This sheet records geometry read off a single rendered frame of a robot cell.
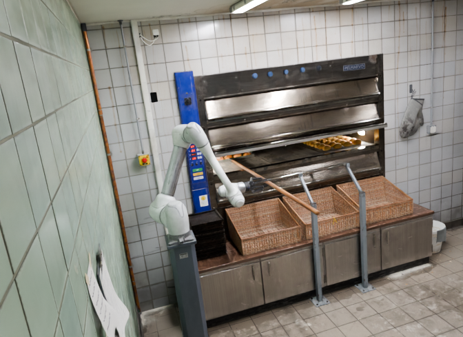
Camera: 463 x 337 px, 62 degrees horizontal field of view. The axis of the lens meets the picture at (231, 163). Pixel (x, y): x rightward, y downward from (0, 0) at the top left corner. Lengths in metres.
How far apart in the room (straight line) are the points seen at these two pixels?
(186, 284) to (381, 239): 1.94
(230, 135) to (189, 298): 1.48
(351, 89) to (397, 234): 1.47
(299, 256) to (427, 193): 1.96
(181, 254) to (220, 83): 1.56
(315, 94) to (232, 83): 0.84
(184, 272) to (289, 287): 1.14
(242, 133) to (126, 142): 1.05
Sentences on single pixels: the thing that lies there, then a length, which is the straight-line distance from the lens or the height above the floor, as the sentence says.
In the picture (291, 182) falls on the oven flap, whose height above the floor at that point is 0.98.
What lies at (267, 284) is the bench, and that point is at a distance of 3.55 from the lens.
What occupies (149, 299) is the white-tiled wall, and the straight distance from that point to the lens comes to 3.96.
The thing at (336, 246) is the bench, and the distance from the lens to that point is 3.71.
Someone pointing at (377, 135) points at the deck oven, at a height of 1.28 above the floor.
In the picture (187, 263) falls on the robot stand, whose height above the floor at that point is 0.84.
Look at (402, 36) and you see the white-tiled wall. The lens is 4.43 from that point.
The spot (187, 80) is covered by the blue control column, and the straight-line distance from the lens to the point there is 3.42.
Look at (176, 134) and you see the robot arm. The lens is 2.93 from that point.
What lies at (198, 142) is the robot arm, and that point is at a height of 1.65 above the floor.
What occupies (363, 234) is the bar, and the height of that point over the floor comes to 0.55.
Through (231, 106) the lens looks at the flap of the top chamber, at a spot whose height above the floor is 1.80.
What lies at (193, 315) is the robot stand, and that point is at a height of 0.42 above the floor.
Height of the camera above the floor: 2.16
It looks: 14 degrees down
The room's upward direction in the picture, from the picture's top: 7 degrees counter-clockwise
